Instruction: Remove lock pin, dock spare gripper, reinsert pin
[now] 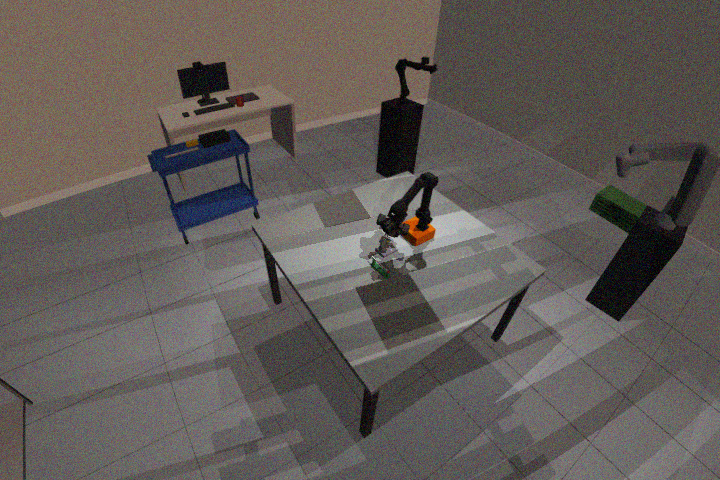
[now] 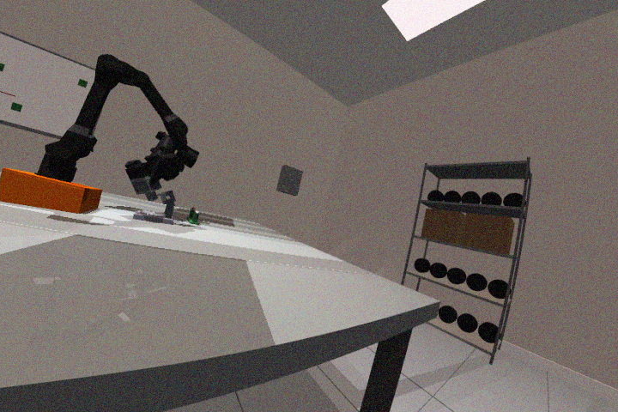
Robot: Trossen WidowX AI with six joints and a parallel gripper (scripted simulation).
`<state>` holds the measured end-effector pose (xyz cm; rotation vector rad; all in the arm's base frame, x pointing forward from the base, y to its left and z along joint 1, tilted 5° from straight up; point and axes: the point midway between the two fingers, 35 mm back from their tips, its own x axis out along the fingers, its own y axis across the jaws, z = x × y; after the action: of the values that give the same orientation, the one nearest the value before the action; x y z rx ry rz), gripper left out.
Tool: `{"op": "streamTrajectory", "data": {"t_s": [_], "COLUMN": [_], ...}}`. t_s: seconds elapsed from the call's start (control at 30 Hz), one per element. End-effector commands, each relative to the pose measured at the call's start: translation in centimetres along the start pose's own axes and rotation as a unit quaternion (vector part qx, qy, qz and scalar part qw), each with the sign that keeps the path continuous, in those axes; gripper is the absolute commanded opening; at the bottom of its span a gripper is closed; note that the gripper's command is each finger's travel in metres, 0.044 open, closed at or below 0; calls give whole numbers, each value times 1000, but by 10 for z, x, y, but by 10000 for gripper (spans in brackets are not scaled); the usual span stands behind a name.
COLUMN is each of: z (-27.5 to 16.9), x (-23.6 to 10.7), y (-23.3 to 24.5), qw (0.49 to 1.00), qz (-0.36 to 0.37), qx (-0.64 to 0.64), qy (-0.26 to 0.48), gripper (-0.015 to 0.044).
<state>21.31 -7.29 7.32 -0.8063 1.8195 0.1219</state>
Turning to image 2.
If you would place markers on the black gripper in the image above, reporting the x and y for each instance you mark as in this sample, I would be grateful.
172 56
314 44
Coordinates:
164 161

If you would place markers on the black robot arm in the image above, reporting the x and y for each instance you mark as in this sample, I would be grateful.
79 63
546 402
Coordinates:
60 161

